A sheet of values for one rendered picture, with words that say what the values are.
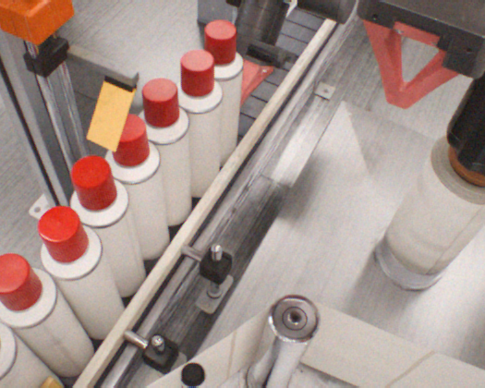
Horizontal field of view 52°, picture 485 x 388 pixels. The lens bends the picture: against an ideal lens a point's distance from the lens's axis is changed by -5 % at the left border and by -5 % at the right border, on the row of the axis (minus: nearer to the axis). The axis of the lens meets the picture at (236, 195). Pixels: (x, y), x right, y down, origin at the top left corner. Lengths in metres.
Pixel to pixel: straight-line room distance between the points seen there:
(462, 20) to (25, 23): 0.29
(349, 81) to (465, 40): 0.65
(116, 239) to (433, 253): 0.32
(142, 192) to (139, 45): 0.48
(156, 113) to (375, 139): 0.36
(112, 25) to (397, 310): 0.68
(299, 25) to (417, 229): 0.47
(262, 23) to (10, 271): 0.40
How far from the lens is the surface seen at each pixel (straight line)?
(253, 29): 0.62
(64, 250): 0.40
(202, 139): 0.55
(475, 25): 0.25
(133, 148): 0.44
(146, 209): 0.51
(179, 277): 0.59
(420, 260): 0.57
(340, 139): 0.73
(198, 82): 0.50
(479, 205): 0.49
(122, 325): 0.54
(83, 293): 0.45
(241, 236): 0.67
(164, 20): 0.97
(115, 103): 0.43
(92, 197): 0.42
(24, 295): 0.40
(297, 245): 0.62
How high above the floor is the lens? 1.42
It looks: 56 degrees down
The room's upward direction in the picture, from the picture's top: 6 degrees clockwise
